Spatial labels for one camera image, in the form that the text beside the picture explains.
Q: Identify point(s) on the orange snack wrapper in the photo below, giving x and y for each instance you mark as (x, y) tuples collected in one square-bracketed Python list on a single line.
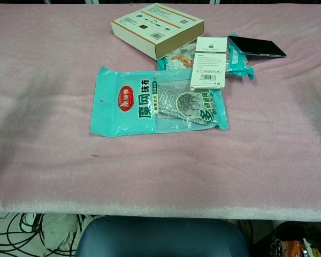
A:
[(291, 247)]

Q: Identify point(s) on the white square box orange stripes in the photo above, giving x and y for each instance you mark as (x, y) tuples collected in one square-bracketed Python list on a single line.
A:
[(152, 24)]

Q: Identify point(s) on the black smartphone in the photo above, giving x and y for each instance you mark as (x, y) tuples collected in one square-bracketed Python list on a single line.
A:
[(259, 46)]

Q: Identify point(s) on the slim white cardboard box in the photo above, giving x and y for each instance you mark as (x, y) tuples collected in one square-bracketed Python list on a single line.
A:
[(208, 64)]

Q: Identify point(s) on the teal package with orange item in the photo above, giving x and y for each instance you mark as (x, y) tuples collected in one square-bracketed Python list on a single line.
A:
[(176, 61)]

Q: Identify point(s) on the white crumpled plastic bag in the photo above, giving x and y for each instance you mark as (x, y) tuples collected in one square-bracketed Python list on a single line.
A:
[(60, 227)]

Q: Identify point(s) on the teal scouring cloth package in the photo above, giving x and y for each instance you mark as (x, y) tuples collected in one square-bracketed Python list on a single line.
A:
[(139, 107)]

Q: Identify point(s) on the black trash bag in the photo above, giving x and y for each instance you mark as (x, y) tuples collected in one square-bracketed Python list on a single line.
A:
[(297, 230)]

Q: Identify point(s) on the pink foam table mat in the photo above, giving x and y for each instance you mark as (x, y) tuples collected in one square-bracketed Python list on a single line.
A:
[(56, 134)]

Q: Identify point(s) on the blue padded chair seat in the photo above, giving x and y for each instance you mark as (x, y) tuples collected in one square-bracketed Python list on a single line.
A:
[(163, 238)]

